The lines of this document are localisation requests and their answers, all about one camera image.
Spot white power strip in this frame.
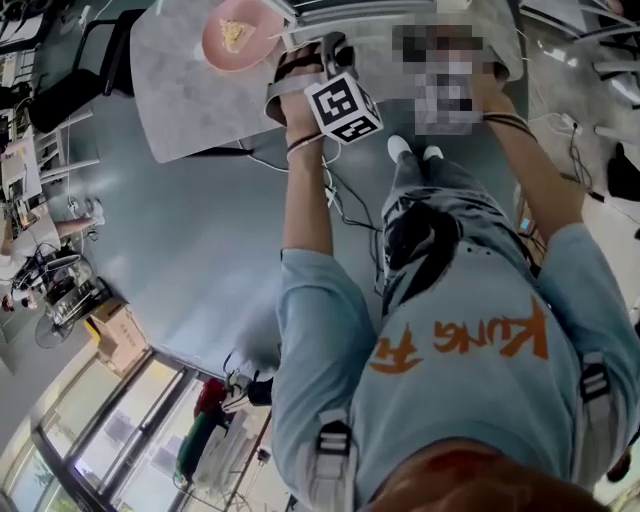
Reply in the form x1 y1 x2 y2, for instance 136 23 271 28
548 111 582 132

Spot person's light blue t-shirt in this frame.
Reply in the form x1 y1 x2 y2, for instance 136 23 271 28
271 219 640 504

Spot cluttered white desk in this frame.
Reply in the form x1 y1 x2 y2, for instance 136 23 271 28
0 117 47 236

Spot green tarp bundle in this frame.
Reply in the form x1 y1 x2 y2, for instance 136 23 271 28
173 413 217 484

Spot white floor cable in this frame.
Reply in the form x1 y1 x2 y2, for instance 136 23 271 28
319 149 352 224

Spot yellow toast piece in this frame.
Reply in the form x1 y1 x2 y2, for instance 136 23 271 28
217 18 257 52

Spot person's left hand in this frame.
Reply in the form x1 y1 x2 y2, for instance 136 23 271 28
264 42 326 127

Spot black wrist bands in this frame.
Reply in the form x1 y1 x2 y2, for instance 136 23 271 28
285 130 327 157

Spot black floor cable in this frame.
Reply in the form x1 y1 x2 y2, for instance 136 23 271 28
327 172 387 301

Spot white chair frame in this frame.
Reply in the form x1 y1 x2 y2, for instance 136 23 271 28
519 0 640 147

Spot person's white left shoe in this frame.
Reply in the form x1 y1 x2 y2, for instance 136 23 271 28
387 134 412 164

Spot grey harness strap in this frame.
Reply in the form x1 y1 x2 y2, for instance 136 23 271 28
303 408 357 512
578 351 615 484

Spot cardboard box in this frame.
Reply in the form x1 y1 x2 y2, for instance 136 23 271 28
83 298 152 377

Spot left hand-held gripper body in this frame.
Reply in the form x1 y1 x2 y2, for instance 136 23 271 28
304 32 384 146

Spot floor fan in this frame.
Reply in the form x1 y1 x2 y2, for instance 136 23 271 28
34 303 77 351

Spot person's left forearm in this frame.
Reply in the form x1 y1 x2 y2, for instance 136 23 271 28
280 107 337 254

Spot person's grey printed jeans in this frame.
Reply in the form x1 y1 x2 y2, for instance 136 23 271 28
379 149 532 321

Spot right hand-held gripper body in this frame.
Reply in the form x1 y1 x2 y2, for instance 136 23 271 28
392 22 501 137

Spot pink plate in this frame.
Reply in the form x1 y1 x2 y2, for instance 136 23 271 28
201 0 287 74

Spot red scooter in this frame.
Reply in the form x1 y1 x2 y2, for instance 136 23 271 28
193 368 275 432

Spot black chair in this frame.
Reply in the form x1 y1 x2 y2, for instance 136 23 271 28
28 8 147 134

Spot black bag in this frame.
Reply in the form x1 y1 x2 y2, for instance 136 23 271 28
606 142 640 212

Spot person's right forearm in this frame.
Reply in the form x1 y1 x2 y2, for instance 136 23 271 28
479 82 587 241

